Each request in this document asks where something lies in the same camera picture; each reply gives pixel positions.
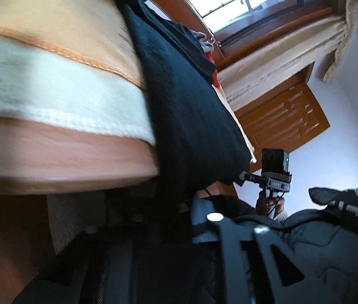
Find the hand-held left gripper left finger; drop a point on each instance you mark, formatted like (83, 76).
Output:
(128, 259)

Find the red garment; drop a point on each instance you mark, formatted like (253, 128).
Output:
(215, 76)

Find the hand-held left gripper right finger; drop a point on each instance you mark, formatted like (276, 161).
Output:
(199, 224)

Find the beige curtain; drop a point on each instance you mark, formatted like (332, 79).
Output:
(343, 38)

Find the wooden bed side rail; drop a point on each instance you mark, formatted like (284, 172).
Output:
(55, 164)

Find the person's right forearm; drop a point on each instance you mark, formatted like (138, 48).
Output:
(281, 217)

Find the beige paw print blanket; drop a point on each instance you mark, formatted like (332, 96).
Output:
(71, 22)

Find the black white patterned scarf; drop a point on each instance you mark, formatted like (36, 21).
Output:
(356, 202)

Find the grey mesh panel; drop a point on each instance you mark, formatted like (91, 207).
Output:
(74, 221)

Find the person's right hand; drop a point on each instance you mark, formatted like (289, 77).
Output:
(261, 205)

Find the brown wooden door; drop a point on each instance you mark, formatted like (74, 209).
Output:
(286, 117)

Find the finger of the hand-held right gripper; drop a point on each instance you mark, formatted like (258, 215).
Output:
(253, 179)

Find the black sweater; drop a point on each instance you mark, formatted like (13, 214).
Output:
(182, 117)

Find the person's dark padded jacket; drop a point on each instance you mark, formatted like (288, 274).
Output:
(324, 243)

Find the grey garment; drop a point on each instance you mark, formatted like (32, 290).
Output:
(202, 39)

